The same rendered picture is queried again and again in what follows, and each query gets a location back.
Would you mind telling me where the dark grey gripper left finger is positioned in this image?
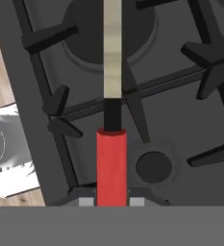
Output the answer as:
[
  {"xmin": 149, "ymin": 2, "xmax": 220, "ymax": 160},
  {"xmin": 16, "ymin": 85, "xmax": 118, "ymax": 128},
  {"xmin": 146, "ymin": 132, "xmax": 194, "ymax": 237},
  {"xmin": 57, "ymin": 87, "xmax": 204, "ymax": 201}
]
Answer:
[{"xmin": 59, "ymin": 187, "xmax": 98, "ymax": 208}]

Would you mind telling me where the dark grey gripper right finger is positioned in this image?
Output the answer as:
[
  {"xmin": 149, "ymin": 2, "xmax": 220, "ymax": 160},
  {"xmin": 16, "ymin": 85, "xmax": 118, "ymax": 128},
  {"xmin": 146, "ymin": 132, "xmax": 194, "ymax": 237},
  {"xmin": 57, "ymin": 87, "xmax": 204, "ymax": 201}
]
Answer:
[{"xmin": 126, "ymin": 187, "xmax": 171, "ymax": 208}]

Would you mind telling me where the red-handled spatula with pale blade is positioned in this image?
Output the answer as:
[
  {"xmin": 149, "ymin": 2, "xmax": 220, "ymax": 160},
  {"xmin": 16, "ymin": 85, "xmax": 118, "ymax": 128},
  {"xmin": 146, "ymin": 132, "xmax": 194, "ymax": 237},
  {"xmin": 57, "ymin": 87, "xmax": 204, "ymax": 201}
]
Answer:
[{"xmin": 95, "ymin": 0, "xmax": 129, "ymax": 208}]

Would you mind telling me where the dark grey gas hob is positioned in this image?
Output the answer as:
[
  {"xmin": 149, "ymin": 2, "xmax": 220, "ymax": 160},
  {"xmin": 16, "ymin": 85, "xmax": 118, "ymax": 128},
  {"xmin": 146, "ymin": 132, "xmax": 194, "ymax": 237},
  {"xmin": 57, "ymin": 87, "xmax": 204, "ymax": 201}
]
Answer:
[{"xmin": 0, "ymin": 0, "xmax": 224, "ymax": 208}]

